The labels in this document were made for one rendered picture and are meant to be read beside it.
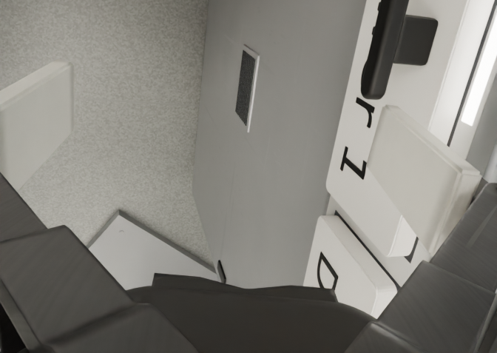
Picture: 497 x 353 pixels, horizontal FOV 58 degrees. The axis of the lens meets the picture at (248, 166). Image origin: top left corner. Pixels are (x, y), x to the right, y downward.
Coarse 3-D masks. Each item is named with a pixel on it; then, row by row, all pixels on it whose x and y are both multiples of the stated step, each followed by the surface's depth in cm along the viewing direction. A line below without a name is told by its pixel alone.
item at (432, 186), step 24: (384, 120) 19; (408, 120) 17; (384, 144) 19; (408, 144) 16; (432, 144) 15; (384, 168) 18; (408, 168) 16; (432, 168) 14; (456, 168) 13; (408, 192) 16; (432, 192) 14; (456, 192) 13; (408, 216) 16; (432, 216) 14; (456, 216) 14; (432, 240) 14
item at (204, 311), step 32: (160, 288) 7; (192, 288) 7; (224, 288) 7; (288, 288) 8; (320, 288) 8; (192, 320) 6; (224, 320) 7; (256, 320) 7; (288, 320) 7; (320, 320) 7; (352, 320) 7; (224, 352) 6; (256, 352) 6; (288, 352) 6; (320, 352) 6
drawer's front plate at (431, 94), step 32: (416, 0) 28; (448, 0) 26; (480, 0) 24; (448, 32) 26; (480, 32) 25; (352, 64) 36; (448, 64) 26; (352, 96) 36; (384, 96) 32; (416, 96) 28; (448, 96) 26; (352, 128) 36; (448, 128) 27; (352, 160) 36; (352, 192) 36; (384, 192) 32; (384, 224) 32
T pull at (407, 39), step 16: (384, 0) 26; (400, 0) 25; (384, 16) 26; (400, 16) 25; (416, 16) 26; (384, 32) 26; (400, 32) 26; (416, 32) 26; (432, 32) 26; (384, 48) 26; (400, 48) 26; (416, 48) 27; (368, 64) 27; (384, 64) 26; (416, 64) 27; (368, 80) 27; (384, 80) 27; (368, 96) 27
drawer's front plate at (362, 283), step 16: (320, 224) 41; (336, 224) 40; (320, 240) 41; (336, 240) 38; (352, 240) 38; (336, 256) 38; (352, 256) 36; (368, 256) 36; (320, 272) 41; (336, 272) 38; (352, 272) 36; (368, 272) 34; (384, 272) 34; (336, 288) 38; (352, 288) 36; (368, 288) 33; (384, 288) 33; (352, 304) 36; (368, 304) 33; (384, 304) 33
